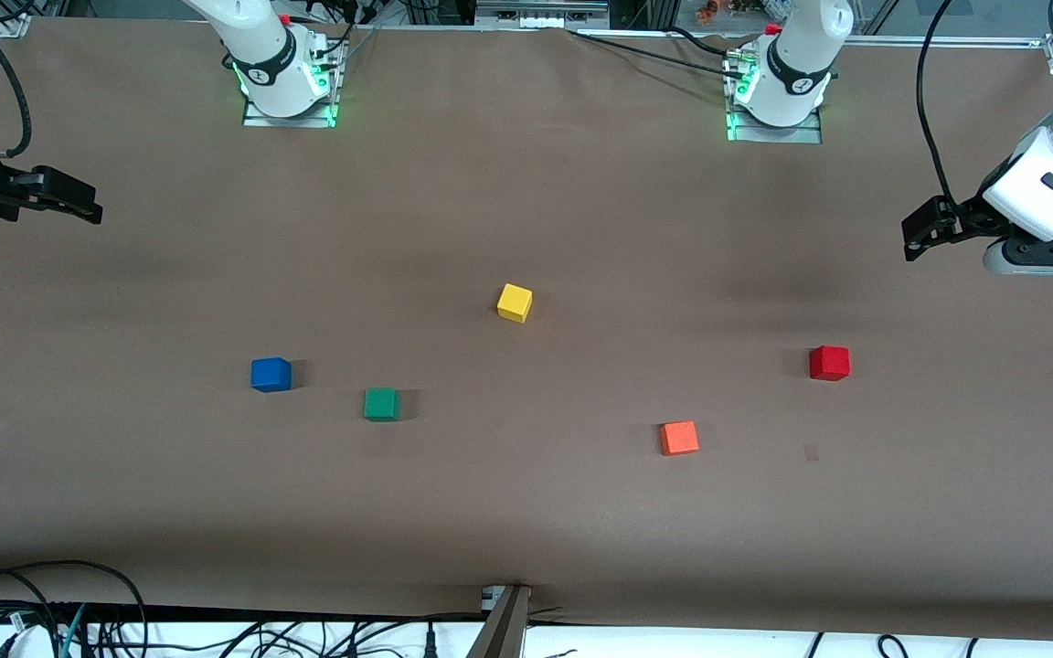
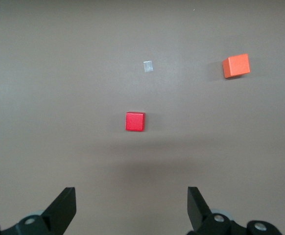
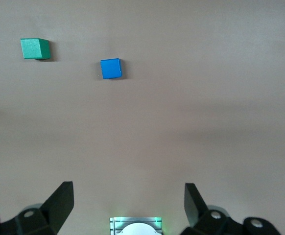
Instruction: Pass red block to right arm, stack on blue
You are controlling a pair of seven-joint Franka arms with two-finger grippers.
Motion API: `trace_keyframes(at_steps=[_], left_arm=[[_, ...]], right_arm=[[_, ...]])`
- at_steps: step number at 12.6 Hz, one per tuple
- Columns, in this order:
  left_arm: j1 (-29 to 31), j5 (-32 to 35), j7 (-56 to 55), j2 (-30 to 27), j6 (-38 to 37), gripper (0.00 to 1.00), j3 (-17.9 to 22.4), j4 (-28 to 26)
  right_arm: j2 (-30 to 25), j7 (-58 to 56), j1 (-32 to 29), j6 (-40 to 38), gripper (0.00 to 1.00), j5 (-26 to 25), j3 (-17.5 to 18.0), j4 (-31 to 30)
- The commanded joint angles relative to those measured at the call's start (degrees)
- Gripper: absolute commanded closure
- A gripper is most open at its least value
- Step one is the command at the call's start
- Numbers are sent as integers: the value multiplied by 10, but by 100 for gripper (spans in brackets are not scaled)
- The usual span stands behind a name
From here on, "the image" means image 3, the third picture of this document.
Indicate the blue wooden cube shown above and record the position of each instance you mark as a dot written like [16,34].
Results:
[111,69]

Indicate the green wooden cube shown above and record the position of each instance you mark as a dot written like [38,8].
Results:
[32,49]

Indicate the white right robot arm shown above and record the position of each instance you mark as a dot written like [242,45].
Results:
[138,230]

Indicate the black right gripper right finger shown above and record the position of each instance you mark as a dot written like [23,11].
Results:
[196,210]

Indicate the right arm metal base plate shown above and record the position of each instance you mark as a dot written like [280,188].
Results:
[114,225]

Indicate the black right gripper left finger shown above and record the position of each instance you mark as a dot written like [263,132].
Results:
[56,208]

